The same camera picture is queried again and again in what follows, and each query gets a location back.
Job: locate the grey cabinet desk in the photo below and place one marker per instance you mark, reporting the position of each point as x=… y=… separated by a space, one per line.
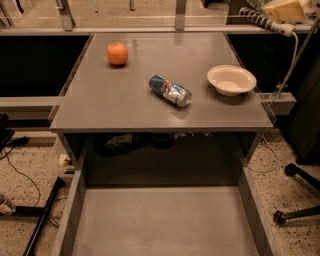
x=117 y=98

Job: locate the orange fruit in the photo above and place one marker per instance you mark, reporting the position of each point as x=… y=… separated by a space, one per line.
x=117 y=53

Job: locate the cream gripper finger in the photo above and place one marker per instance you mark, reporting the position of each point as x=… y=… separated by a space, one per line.
x=285 y=11

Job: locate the black floor stand bar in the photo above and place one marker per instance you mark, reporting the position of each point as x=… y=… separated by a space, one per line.
x=41 y=213

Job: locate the blue silver energy can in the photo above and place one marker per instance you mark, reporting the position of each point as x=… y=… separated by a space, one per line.
x=171 y=91

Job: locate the white paper bowl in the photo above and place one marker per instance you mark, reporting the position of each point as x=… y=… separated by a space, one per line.
x=231 y=80

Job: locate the open grey top drawer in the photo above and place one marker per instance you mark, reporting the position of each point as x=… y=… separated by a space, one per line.
x=164 y=220

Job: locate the black office chair base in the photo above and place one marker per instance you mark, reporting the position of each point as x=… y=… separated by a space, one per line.
x=298 y=202

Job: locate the white power strip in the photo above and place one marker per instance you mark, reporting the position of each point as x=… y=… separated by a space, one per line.
x=262 y=21

